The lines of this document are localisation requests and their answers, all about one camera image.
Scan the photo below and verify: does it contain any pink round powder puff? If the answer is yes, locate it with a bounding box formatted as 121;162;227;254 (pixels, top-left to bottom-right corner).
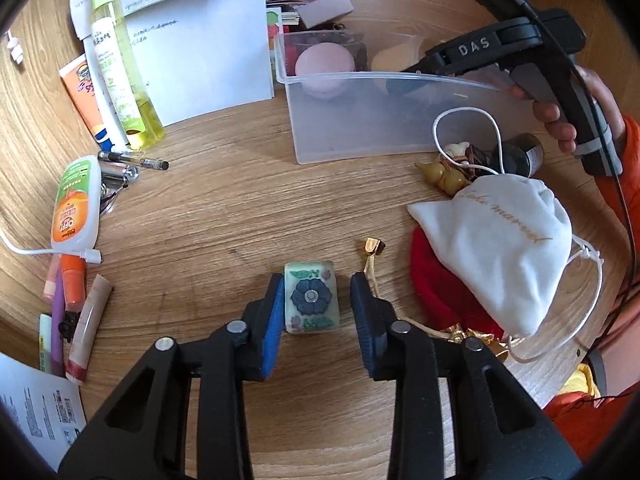
294;42;357;99

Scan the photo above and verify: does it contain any silver metal clip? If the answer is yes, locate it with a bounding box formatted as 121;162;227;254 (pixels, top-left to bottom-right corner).
97;162;141;216

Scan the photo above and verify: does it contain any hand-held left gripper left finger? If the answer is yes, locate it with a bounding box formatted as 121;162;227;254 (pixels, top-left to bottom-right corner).
57;272;287;480

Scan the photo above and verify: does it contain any white green tube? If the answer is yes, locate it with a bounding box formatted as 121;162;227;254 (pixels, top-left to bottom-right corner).
39;312;55;376

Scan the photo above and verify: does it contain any gold foil ornament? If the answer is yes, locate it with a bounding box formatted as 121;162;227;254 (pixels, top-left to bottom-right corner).
426;325;510;362

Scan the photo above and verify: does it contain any yellow cloth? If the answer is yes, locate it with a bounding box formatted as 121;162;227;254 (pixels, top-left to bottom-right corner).
560;362;601;399

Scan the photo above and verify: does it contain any wooden desktop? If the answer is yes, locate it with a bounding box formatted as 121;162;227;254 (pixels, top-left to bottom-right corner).
0;0;617;480

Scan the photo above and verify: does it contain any person's right hand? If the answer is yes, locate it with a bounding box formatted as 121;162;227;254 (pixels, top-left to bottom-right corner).
509;65;627;155

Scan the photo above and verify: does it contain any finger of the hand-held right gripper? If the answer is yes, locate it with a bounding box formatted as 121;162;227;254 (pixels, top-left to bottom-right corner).
386;55;451;98

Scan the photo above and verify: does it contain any orange marker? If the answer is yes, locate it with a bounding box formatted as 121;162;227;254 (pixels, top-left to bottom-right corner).
60;254;89;316

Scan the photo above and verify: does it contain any white plug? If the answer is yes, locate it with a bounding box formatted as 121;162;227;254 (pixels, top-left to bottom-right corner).
5;30;26;65

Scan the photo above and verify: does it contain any gold gourd charm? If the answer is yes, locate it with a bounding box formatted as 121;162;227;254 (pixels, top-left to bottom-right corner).
415;157;482;196

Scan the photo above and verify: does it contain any clear plastic box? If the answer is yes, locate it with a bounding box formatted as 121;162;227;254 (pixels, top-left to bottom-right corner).
272;27;507;166

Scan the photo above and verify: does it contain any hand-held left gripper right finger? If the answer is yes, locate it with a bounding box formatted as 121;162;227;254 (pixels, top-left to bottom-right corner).
349;272;584;480

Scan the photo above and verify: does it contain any mahjong tile with blue flower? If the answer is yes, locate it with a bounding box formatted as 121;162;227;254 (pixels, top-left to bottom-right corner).
283;260;339;336

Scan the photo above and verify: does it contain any yellow spray bottle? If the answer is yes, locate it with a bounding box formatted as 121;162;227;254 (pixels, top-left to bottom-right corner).
90;0;166;150

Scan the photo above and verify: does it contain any beige red lip balm tube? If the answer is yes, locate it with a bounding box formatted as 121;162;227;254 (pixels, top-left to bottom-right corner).
65;274;114;386

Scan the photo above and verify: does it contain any person's orange clothing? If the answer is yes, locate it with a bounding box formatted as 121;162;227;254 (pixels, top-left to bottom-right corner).
542;387;640;462

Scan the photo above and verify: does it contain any white charging cable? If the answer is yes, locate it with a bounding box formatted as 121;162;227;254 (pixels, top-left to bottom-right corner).
0;230;104;264

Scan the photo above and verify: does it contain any white cord loop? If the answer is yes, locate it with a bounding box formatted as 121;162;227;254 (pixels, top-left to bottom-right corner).
432;107;504;177

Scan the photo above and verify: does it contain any white bottle orange label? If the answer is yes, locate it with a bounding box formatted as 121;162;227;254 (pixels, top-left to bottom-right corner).
50;155;102;254

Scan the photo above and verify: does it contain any white printed packet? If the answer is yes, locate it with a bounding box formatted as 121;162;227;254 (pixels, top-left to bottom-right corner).
0;352;89;472

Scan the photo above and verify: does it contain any orange cream tube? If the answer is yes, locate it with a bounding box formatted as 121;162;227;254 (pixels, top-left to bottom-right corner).
59;52;131;153

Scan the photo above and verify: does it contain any small dark bottle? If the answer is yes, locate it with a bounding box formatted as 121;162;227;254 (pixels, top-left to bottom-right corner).
497;132;546;179

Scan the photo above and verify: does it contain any black clear pen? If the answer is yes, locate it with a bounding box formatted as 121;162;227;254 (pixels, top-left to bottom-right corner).
97;150;170;171

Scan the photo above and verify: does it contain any black binder clip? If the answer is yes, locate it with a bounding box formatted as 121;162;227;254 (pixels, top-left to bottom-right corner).
57;310;81;344

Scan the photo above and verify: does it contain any purple pen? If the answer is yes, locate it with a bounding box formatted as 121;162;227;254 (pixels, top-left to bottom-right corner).
50;280;69;378

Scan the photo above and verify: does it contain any small pink tube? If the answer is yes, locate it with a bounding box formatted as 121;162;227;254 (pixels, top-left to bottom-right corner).
42;255;63;303

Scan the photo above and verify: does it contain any gold clasp with cord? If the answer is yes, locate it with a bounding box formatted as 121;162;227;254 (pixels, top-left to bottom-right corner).
359;237;389;302

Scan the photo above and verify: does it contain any mauve grey block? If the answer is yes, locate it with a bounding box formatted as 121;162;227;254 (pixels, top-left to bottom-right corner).
298;0;355;31

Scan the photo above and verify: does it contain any brown wrapped candy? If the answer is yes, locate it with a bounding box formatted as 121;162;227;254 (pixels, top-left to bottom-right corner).
462;145;502;174

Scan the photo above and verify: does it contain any beige makeup sponge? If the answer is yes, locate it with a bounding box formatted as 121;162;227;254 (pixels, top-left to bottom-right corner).
370;39;427;74

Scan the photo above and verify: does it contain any white drawstring pouch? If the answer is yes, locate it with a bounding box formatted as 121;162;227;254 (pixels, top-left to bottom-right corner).
406;175;606;364

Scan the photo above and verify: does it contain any red pouch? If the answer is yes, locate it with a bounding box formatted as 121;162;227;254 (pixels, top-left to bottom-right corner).
410;227;506;344

